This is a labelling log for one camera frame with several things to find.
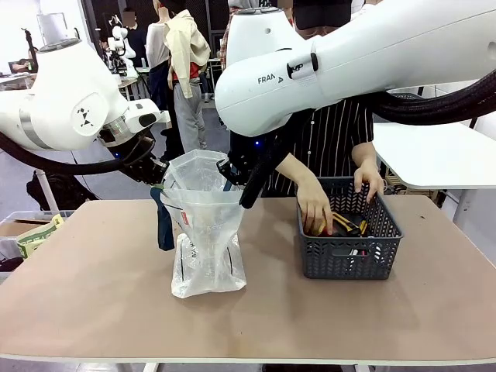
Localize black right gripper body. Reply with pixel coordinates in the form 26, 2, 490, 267
228, 129, 272, 187

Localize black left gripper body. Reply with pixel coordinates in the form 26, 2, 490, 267
98, 129, 156, 185

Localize translucent shopping bag navy handles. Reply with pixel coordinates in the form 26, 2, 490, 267
150, 149, 248, 299

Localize yellow snack packet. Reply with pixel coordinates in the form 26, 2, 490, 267
304, 222, 334, 237

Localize dark grey plastic basket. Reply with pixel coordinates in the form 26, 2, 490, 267
296, 177, 405, 281
387, 91, 422, 102

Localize person's left forearm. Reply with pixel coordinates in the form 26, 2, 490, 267
350, 141, 379, 171

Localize person's right forearm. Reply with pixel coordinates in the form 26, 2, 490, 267
274, 153, 317, 195

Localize items inside basket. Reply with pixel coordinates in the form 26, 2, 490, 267
331, 212, 361, 236

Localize green print paper bag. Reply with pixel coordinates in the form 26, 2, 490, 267
15, 214, 65, 260

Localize person's right hand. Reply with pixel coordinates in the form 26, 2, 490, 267
296, 181, 334, 236

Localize person's left hand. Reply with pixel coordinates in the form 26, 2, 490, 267
353, 162, 384, 202

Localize black backpack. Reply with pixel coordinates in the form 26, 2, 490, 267
26, 170, 98, 212

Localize person in striped shirt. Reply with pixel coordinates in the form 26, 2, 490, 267
263, 0, 384, 198

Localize mannequin with plaid shirt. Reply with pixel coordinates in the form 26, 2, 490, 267
219, 26, 229, 74

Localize mannequin with white shirt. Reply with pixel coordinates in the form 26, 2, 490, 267
145, 21, 174, 117

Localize standing person in dark shirt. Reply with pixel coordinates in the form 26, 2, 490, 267
122, 7, 148, 67

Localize white red small item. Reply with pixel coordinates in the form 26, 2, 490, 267
332, 247, 369, 257

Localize seated person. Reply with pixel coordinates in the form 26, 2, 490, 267
9, 57, 32, 74

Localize black tripod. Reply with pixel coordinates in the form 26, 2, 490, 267
21, 26, 40, 74

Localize white board on stand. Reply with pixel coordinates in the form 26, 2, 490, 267
36, 12, 77, 46

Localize black left arm cable sleeve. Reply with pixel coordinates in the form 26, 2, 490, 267
0, 131, 156, 177

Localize black arm cable sleeve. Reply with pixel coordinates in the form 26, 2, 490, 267
0, 131, 156, 177
238, 67, 496, 210

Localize black right arm cable sleeve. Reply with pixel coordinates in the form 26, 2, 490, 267
238, 67, 496, 210

